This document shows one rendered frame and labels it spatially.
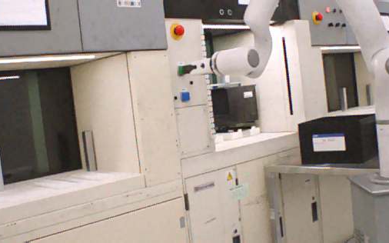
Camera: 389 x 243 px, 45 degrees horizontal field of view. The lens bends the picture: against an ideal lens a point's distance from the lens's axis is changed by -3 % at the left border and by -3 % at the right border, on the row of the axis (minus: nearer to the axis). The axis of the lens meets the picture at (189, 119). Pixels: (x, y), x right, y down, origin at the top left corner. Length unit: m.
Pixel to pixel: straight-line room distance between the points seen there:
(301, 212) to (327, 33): 0.95
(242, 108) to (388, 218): 1.07
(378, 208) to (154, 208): 0.76
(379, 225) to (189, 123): 0.79
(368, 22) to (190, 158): 0.81
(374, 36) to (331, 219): 1.28
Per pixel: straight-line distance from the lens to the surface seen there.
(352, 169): 1.92
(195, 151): 1.89
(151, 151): 1.74
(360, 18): 1.61
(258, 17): 1.62
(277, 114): 2.45
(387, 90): 1.57
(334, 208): 2.68
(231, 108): 2.32
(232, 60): 1.61
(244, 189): 2.09
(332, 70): 3.58
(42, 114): 2.02
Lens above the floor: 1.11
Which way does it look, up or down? 3 degrees down
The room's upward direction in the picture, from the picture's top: 7 degrees counter-clockwise
